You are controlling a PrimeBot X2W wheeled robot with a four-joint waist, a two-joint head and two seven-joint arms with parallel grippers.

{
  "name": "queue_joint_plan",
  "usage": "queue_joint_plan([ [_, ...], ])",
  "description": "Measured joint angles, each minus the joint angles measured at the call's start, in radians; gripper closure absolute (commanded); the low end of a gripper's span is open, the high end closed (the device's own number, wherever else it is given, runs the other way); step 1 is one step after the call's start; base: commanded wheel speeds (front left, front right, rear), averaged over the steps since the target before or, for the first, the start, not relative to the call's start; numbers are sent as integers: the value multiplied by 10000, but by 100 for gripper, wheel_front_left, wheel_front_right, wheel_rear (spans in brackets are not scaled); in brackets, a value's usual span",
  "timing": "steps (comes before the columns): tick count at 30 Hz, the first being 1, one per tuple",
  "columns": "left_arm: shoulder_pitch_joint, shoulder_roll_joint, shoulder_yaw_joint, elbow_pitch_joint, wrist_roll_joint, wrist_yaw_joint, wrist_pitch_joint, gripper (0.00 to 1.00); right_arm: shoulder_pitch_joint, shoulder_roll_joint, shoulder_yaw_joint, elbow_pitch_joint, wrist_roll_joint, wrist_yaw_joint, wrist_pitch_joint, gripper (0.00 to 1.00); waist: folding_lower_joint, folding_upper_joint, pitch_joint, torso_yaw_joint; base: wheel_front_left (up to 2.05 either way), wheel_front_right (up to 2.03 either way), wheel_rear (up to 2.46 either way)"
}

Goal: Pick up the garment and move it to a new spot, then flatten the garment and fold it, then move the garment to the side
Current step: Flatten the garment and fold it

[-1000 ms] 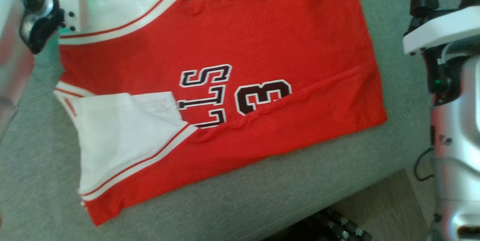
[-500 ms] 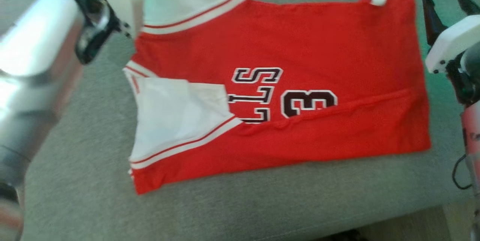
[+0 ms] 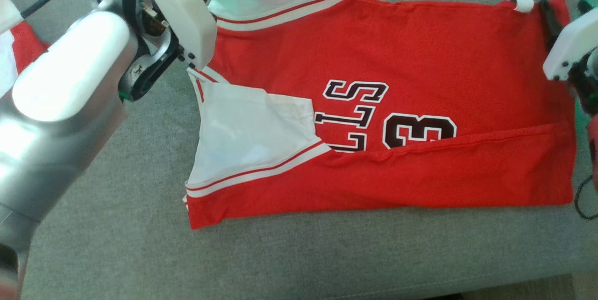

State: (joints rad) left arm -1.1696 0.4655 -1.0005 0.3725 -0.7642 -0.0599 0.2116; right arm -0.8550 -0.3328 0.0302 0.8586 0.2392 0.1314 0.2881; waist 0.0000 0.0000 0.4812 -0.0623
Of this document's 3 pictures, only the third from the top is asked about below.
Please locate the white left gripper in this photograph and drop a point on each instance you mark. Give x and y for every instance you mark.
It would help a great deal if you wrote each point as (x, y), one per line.
(184, 15)

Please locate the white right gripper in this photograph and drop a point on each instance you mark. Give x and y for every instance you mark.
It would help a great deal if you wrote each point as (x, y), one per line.
(572, 45)

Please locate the red Bulls jersey white trim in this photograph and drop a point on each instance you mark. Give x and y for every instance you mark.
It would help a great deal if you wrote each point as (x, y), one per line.
(420, 47)

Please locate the red shorts with white stripe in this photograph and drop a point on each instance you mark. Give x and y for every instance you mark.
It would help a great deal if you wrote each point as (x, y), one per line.
(28, 43)

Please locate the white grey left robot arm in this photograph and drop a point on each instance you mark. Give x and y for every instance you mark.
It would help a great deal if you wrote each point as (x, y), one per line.
(60, 103)

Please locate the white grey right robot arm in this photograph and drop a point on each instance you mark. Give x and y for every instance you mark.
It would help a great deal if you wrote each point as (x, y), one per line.
(589, 89)

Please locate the large grey sofa seat cushion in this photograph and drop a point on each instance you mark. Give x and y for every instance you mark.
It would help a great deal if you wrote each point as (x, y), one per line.
(327, 258)

